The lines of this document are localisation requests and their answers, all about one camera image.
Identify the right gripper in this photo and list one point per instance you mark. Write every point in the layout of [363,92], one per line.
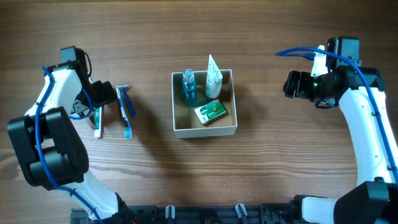
[296,84]

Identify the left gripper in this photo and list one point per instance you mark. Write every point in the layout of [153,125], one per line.
[101,94]

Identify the blue disposable razor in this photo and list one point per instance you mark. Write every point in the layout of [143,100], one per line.
[129,102]

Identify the blue white toothbrush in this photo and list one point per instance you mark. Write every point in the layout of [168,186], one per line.
[127,129]

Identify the white cream tube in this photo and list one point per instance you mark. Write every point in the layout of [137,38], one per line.
[214,79]

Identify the blue mouthwash bottle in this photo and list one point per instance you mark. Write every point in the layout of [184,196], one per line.
[189,87]

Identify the green soap box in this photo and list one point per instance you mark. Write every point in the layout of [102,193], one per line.
[210,112]

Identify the teal toothpaste tube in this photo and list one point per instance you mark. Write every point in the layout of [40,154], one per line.
[98,123]

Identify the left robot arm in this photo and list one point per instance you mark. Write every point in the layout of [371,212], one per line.
[48,148]

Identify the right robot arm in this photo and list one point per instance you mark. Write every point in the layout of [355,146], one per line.
[338,79]

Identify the white open cardboard box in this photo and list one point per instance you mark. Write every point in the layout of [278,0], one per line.
[185,121]

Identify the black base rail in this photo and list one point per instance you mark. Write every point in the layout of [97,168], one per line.
[265,213]

